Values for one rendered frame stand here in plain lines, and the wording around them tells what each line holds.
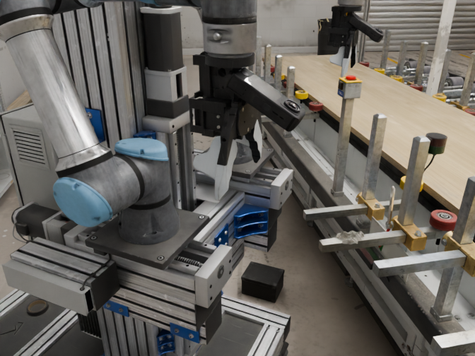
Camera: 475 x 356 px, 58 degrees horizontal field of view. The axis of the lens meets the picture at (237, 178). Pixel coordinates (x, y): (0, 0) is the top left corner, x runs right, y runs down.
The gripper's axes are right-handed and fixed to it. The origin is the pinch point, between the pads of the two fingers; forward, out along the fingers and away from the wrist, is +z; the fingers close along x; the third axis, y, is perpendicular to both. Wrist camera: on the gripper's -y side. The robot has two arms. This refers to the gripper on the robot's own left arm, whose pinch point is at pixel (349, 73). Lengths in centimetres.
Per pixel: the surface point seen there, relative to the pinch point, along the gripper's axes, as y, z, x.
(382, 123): -11.7, 18.7, -10.4
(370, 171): -10.0, 36.9, -9.2
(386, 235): -20, 46, 18
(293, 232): 42, 132, -97
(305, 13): 226, 57, -731
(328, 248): -5, 47, 30
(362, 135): 1, 42, -59
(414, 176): -25.1, 26.8, 10.7
